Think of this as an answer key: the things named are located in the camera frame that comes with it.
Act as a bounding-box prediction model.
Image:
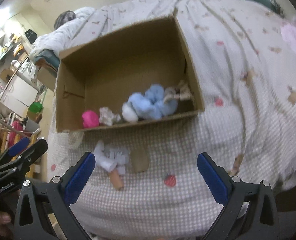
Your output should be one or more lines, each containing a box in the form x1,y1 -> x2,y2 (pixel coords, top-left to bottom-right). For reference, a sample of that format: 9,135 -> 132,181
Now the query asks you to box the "beige soft fabric piece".
130,147 -> 150,173

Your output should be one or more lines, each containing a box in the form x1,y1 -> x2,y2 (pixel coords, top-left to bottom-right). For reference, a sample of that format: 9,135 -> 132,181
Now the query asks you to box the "pink soft ball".
82,110 -> 100,128

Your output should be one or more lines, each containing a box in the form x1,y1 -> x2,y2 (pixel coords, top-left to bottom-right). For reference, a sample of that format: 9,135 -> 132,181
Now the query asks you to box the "person's left hand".
0,211 -> 12,238

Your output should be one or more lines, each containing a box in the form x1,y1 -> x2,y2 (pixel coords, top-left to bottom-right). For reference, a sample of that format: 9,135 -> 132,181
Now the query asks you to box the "wooden drying rack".
0,109 -> 42,181

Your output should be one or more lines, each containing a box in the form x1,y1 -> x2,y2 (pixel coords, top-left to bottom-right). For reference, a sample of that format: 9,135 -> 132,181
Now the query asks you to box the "green plastic container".
28,102 -> 43,113

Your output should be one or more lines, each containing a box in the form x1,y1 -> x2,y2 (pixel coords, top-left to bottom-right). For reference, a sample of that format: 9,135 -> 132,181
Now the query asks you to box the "white cabinet with clutter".
0,29 -> 47,117

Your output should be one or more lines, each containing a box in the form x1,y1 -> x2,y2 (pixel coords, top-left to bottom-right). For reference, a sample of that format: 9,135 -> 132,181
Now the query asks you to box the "white patterned crumpled cloth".
99,107 -> 121,126

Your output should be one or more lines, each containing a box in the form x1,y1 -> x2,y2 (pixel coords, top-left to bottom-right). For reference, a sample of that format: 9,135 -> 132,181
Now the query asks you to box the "white patterned bed quilt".
32,0 -> 296,239

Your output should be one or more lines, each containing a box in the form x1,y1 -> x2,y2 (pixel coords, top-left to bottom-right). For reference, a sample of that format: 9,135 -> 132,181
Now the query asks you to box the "brown cardboard box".
55,16 -> 204,132

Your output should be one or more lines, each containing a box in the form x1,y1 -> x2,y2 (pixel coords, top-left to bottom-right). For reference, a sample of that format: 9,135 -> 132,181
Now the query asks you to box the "light blue plush toy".
122,84 -> 178,122

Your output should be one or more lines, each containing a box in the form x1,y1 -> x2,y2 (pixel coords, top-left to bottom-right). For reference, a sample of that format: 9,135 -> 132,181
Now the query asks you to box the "grey striped pillow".
54,10 -> 76,30

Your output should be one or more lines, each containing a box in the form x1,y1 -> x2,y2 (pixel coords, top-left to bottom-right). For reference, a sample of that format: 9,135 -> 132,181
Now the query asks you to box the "beige knotted rope toy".
163,80 -> 194,103

